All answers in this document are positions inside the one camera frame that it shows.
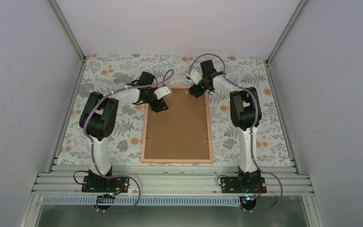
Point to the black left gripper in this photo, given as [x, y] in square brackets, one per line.
[157, 107]

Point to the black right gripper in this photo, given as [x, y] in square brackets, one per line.
[196, 91]

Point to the brown cardboard backing board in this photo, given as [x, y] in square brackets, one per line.
[178, 131]

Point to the pink wooden picture frame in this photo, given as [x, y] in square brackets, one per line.
[176, 161]

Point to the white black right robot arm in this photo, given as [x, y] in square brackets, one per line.
[244, 113]

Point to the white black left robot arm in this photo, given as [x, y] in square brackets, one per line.
[98, 118]

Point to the floral patterned table mat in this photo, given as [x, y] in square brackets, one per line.
[107, 72]

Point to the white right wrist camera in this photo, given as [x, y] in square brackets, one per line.
[194, 76]

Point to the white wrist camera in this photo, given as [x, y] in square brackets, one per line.
[194, 76]
[162, 92]

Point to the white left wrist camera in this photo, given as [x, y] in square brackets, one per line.
[162, 92]

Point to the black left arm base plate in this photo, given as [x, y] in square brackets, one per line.
[119, 184]

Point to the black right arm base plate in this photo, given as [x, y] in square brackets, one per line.
[232, 185]

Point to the aluminium enclosure corner post left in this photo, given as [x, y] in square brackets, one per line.
[63, 21]

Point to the aluminium enclosure corner post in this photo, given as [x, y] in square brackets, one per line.
[286, 31]
[63, 21]

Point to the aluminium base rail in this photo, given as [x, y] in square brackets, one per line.
[172, 184]

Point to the aluminium enclosure corner post right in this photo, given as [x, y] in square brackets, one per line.
[286, 31]

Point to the perforated grey cable tray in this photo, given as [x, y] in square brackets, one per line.
[144, 200]

